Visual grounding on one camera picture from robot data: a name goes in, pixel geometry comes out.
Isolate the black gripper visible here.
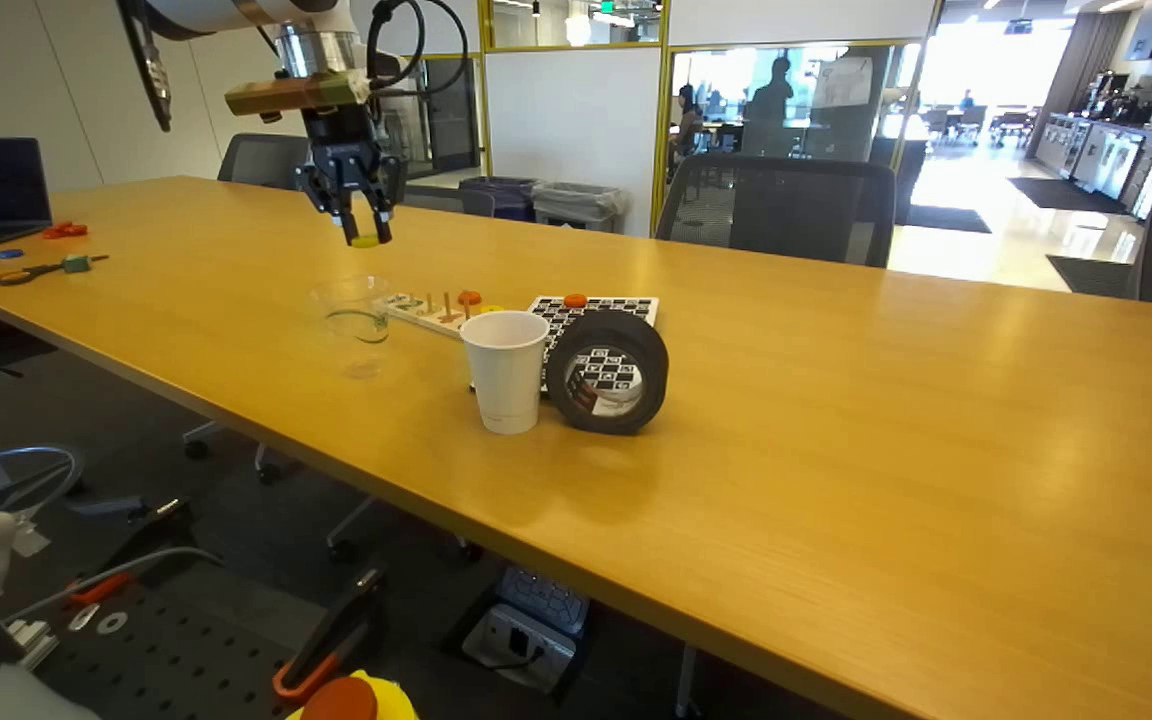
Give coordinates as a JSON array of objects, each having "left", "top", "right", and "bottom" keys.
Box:
[{"left": 294, "top": 106, "right": 409, "bottom": 251}]

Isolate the clear glass cup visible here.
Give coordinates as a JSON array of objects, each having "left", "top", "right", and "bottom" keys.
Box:
[{"left": 319, "top": 267, "right": 402, "bottom": 351}]

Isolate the wooden number puzzle board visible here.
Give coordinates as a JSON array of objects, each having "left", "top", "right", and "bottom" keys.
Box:
[{"left": 374, "top": 284, "right": 472, "bottom": 340}]

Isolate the grey office chair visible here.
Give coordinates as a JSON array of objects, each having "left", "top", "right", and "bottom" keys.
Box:
[
  {"left": 214, "top": 126, "right": 315, "bottom": 194},
  {"left": 653, "top": 151, "right": 900, "bottom": 273}
]

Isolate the white paper cup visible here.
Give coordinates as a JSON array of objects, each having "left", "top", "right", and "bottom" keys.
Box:
[{"left": 458, "top": 306, "right": 553, "bottom": 436}]

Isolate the grey bin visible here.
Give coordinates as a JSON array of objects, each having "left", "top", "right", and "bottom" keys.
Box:
[{"left": 527, "top": 175, "right": 631, "bottom": 235}]

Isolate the black white marker checkerboard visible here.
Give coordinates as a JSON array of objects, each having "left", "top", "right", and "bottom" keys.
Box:
[{"left": 521, "top": 287, "right": 669, "bottom": 400}]

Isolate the black white toy wheel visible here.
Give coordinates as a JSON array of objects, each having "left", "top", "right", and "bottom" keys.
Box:
[{"left": 542, "top": 311, "right": 671, "bottom": 436}]

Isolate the black orange clamp tool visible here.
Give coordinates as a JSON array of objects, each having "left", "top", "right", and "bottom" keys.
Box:
[{"left": 268, "top": 560, "right": 393, "bottom": 710}]

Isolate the person in dark clothes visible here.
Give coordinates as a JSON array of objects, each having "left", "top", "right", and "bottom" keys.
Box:
[{"left": 736, "top": 50, "right": 809, "bottom": 159}]

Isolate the grey floor power box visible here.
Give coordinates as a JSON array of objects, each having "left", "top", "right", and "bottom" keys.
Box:
[{"left": 458, "top": 594, "right": 594, "bottom": 696}]

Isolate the yellow red emergency stop button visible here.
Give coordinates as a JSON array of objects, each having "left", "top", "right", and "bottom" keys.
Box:
[{"left": 294, "top": 667, "right": 423, "bottom": 720}]

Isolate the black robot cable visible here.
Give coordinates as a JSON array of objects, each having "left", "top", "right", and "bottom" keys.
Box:
[{"left": 112, "top": 0, "right": 472, "bottom": 135}]

